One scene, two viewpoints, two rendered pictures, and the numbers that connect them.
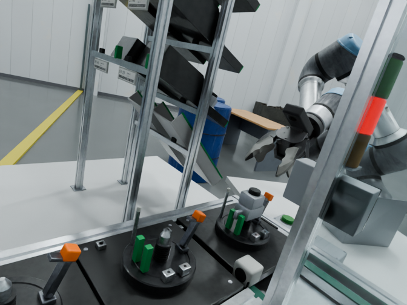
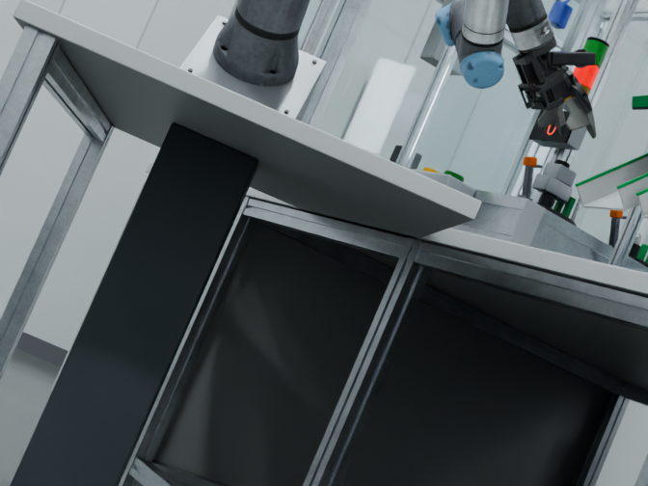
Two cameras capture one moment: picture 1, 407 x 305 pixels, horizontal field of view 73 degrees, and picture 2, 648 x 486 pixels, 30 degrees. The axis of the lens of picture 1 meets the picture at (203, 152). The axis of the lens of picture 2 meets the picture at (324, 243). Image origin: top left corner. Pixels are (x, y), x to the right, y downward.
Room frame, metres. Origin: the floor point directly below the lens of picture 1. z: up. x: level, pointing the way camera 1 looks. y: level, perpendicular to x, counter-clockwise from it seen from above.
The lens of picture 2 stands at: (2.96, 0.16, 0.59)
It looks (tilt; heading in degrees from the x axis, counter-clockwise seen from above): 4 degrees up; 196
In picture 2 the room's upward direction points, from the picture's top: 23 degrees clockwise
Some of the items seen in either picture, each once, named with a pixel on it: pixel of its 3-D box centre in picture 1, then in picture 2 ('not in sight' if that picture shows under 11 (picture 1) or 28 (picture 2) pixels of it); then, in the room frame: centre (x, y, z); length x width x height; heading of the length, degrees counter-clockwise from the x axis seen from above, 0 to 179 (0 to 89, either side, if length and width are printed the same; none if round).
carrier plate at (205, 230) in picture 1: (240, 236); not in sight; (0.62, -0.14, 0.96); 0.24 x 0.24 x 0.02; 47
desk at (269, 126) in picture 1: (249, 137); not in sight; (4.76, -0.72, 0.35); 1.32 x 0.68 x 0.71; 36
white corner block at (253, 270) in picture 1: (246, 271); not in sight; (0.48, -0.15, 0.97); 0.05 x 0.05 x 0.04; 47
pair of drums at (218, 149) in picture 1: (197, 131); not in sight; (3.69, 0.15, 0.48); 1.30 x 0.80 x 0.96; 20
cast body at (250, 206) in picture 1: (248, 203); (559, 180); (0.61, -0.14, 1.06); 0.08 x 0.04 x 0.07; 137
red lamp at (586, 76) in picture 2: not in sight; (583, 75); (0.40, -0.20, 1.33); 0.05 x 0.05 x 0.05
